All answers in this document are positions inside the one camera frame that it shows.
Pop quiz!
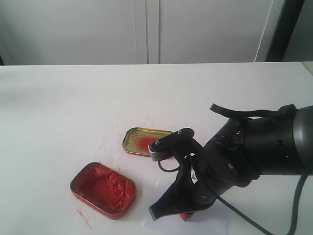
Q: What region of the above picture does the gold tin lid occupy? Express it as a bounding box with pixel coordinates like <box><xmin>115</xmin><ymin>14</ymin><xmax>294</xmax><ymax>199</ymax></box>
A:
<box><xmin>122</xmin><ymin>127</ymin><xmax>172</xmax><ymax>157</ymax></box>

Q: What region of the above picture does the white cabinet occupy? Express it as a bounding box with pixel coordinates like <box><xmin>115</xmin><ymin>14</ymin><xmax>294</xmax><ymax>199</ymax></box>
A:
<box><xmin>0</xmin><ymin>0</ymin><xmax>284</xmax><ymax>65</ymax></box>

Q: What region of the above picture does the black cable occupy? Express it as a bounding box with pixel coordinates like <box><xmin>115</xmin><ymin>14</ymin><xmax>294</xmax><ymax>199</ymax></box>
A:
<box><xmin>212</xmin><ymin>175</ymin><xmax>313</xmax><ymax>235</ymax></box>

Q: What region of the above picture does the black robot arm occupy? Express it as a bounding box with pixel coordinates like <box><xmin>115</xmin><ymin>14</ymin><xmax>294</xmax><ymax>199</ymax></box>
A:
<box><xmin>148</xmin><ymin>104</ymin><xmax>313</xmax><ymax>220</ymax></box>

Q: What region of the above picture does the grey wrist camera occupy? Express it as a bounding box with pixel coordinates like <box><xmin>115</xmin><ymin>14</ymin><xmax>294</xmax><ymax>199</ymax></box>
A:
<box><xmin>148</xmin><ymin>128</ymin><xmax>195</xmax><ymax>162</ymax></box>

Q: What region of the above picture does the red stamp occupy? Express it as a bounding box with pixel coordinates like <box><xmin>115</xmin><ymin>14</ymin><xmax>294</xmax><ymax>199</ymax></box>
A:
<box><xmin>179</xmin><ymin>212</ymin><xmax>194</xmax><ymax>221</ymax></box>

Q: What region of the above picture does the dark vertical post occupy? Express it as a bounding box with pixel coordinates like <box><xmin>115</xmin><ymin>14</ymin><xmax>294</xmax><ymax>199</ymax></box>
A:
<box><xmin>265</xmin><ymin>0</ymin><xmax>305</xmax><ymax>62</ymax></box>

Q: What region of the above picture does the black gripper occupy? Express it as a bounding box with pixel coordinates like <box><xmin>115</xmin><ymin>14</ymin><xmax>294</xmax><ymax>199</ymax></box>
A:
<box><xmin>149</xmin><ymin>139</ymin><xmax>259</xmax><ymax>221</ymax></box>

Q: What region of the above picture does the white paper sheet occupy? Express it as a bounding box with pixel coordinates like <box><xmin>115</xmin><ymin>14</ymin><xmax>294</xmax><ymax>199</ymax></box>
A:
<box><xmin>139</xmin><ymin>174</ymin><xmax>231</xmax><ymax>235</ymax></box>

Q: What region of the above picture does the red ink tin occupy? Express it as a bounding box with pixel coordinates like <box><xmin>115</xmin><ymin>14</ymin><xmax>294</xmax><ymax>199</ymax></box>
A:
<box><xmin>70</xmin><ymin>162</ymin><xmax>136</xmax><ymax>220</ymax></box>

